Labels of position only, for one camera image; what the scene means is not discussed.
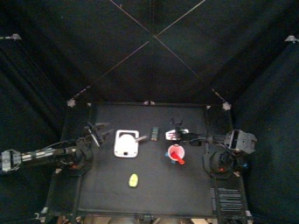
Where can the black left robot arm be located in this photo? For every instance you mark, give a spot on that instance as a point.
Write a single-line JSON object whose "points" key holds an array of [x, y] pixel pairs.
{"points": [[44, 154]]}

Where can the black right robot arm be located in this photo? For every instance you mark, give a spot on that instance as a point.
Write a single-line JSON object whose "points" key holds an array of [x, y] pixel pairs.
{"points": [[210, 137]]}

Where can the red plastic cup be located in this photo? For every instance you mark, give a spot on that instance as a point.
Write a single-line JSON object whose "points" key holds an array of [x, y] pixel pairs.
{"points": [[176, 149]]}

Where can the wooden block with red dot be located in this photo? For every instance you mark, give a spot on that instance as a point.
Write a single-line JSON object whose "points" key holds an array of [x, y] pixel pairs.
{"points": [[156, 134]]}

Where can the green toy starfruit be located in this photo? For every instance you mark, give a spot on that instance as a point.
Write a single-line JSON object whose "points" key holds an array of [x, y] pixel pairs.
{"points": [[134, 180]]}

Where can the white printed table label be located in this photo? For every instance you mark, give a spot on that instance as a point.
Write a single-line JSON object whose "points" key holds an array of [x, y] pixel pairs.
{"points": [[230, 201]]}

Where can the grey pole base bracket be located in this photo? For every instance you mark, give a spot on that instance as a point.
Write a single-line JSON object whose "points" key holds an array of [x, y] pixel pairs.
{"points": [[148, 102]]}

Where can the grey frame corner foot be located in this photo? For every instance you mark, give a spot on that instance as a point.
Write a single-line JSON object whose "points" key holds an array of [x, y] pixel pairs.
{"points": [[72, 102], [226, 106]]}

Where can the grey frame bracket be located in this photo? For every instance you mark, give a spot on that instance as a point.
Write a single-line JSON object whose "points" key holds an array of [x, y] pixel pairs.
{"points": [[292, 38], [16, 37]]}

